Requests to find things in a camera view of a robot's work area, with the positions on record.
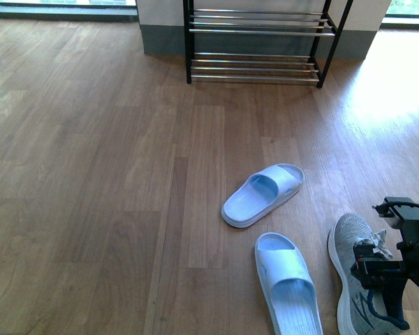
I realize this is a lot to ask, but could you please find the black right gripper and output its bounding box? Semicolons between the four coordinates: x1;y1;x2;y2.
351;196;419;314

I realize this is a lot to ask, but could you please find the grey knit sneaker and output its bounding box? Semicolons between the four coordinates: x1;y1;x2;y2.
328;213;410;334

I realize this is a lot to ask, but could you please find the light blue slide sandal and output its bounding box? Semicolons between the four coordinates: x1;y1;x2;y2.
221;163;304;229
255;232;323;334

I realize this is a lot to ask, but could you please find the black metal shoe rack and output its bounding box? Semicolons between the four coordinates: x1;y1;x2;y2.
183;1;353;88

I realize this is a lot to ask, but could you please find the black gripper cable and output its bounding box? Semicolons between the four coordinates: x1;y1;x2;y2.
387;200;419;213

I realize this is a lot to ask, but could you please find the black window frame right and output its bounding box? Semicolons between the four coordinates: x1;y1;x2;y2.
380;17;419;30

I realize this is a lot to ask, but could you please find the black window frame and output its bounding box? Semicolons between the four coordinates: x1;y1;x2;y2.
0;3;139;23
380;17;419;30

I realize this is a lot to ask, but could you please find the black window frame left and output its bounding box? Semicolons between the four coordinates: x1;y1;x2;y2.
0;3;139;23

